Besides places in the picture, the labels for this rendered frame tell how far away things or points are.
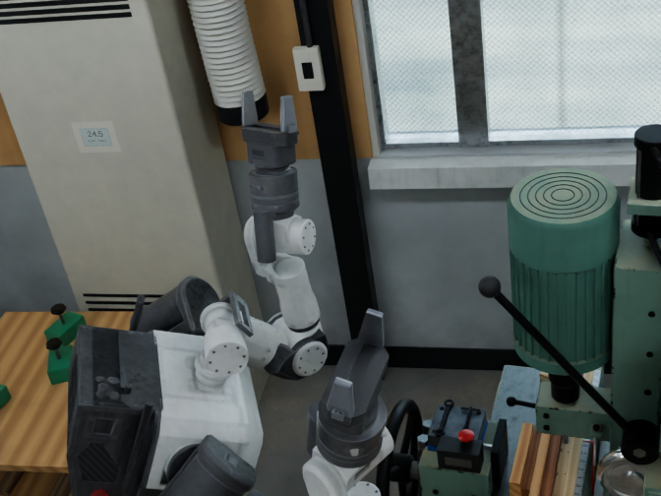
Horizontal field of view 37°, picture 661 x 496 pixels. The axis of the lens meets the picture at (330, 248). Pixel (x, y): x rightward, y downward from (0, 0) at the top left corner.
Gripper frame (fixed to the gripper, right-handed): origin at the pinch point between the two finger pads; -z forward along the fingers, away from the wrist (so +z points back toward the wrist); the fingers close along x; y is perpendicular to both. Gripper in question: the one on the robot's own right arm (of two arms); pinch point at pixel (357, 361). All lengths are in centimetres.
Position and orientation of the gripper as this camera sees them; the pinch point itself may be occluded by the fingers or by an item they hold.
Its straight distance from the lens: 119.5
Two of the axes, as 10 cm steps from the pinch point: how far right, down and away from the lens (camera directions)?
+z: -0.5, 6.6, 7.5
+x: 3.6, -6.9, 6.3
